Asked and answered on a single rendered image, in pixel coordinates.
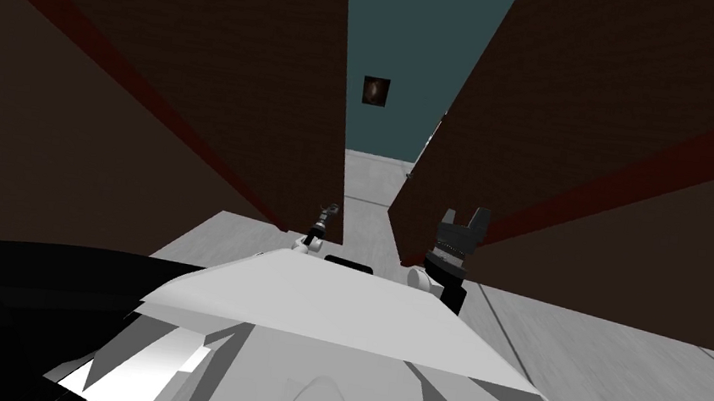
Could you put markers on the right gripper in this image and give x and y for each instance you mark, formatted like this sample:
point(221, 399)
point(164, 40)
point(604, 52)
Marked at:
point(456, 241)

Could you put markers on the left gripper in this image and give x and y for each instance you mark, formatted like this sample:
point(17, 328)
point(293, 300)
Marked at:
point(329, 212)

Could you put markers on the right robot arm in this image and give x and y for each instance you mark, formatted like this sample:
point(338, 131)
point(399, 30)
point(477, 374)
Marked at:
point(452, 293)

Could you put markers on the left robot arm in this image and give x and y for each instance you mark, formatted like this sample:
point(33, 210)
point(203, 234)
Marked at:
point(45, 298)

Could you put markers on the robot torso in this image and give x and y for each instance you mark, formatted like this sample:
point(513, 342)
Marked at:
point(327, 333)

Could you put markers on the brown wooden door leaf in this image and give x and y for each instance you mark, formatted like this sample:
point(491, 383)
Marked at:
point(213, 40)
point(582, 85)

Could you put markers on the dark framed wall picture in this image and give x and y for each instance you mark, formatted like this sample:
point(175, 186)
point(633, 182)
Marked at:
point(376, 91)

